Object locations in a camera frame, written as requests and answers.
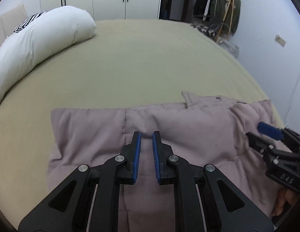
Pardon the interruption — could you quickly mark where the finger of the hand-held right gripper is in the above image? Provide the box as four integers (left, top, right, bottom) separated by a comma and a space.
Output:
245, 132, 293, 159
257, 122, 300, 148

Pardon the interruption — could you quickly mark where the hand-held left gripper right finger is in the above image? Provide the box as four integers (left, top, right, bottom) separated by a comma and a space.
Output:
152, 130, 276, 232

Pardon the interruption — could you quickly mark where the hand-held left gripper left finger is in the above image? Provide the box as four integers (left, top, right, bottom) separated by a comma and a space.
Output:
18, 131, 142, 232

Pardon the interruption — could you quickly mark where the pink hooded down coat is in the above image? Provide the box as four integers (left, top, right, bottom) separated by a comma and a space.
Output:
47, 90, 286, 232

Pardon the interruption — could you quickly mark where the wooden clothes rack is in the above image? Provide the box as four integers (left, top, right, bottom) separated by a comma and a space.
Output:
214, 0, 236, 41

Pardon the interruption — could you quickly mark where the person's right hand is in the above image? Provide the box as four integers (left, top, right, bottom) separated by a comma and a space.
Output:
272, 189, 300, 217

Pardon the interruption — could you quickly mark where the bed with beige sheet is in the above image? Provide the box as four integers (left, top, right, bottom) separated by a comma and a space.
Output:
0, 19, 285, 232

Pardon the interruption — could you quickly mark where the white grid laundry basket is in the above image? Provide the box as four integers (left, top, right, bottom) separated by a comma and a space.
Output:
220, 40, 239, 58

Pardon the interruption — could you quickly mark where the black chair with patterned cushion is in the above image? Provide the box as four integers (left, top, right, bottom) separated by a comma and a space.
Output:
191, 14, 225, 38

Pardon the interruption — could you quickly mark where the green hanging jacket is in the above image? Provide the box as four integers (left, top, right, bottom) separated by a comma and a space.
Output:
210, 0, 241, 34

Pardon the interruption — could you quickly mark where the white hanging garment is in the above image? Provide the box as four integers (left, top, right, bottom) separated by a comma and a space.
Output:
204, 0, 215, 17

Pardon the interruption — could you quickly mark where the black hanging jacket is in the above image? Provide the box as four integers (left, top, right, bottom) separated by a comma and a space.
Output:
194, 0, 213, 21

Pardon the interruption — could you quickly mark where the white pillow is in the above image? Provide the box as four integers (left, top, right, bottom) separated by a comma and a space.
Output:
0, 5, 97, 109

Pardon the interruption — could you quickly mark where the white wardrobe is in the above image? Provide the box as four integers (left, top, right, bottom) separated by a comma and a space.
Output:
39, 0, 163, 21

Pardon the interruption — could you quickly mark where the zebra striped pillow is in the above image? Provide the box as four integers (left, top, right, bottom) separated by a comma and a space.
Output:
13, 11, 48, 33

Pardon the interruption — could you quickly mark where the beige padded headboard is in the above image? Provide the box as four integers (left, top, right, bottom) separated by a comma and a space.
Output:
0, 4, 28, 54

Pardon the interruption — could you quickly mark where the white cable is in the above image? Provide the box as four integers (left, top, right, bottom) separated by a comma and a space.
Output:
284, 70, 300, 126

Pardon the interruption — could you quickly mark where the dark door frame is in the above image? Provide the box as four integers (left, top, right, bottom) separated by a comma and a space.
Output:
158, 0, 193, 22

